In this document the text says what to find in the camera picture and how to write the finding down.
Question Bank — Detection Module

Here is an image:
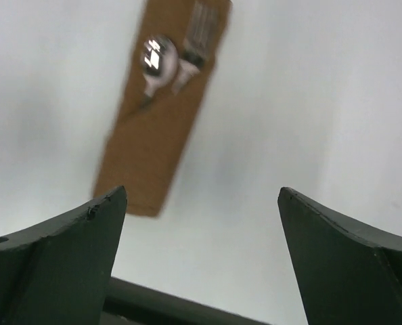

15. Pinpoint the silver ornate spoon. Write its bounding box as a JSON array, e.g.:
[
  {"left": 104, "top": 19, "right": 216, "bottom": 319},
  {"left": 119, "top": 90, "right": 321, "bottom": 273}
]
[{"left": 140, "top": 35, "right": 179, "bottom": 108}]

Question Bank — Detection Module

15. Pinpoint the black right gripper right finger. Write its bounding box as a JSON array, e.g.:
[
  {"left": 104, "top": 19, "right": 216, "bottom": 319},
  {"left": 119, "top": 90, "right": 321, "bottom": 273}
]
[{"left": 277, "top": 188, "right": 402, "bottom": 324}]

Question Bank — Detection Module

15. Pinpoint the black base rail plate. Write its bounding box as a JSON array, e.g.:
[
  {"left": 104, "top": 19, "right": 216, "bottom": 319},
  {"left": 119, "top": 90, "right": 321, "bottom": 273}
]
[{"left": 102, "top": 278, "right": 260, "bottom": 325}]

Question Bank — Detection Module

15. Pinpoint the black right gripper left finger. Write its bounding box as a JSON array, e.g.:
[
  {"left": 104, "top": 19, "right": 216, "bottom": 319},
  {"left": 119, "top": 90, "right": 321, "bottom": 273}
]
[{"left": 0, "top": 186, "right": 127, "bottom": 324}]

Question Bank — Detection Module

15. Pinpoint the brown cloth napkin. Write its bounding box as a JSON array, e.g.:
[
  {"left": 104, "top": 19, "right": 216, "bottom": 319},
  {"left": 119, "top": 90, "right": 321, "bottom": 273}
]
[{"left": 92, "top": 1, "right": 232, "bottom": 217}]

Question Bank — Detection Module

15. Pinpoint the silver fork wooden handle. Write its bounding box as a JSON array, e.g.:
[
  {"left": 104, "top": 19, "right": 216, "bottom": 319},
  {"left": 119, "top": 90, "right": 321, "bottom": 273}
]
[{"left": 172, "top": 1, "right": 219, "bottom": 95}]

